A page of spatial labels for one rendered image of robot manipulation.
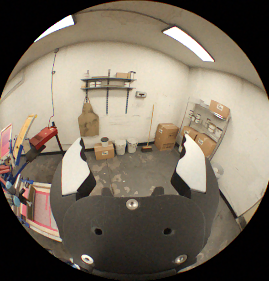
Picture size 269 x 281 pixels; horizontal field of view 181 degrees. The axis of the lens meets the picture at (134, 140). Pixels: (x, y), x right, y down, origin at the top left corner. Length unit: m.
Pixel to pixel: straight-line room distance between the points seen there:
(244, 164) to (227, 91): 1.79
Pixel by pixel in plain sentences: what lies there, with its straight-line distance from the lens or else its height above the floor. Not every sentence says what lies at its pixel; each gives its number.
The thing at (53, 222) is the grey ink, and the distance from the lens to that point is 0.99.
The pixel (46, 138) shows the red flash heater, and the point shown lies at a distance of 1.75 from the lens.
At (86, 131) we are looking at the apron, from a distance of 2.37.
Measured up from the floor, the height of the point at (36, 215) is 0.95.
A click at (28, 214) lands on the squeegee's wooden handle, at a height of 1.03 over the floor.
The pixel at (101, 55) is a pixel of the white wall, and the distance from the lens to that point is 2.31.
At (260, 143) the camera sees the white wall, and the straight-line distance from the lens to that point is 2.68.
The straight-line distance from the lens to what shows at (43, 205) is 1.10.
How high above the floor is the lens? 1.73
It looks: 33 degrees down
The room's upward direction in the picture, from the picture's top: 8 degrees clockwise
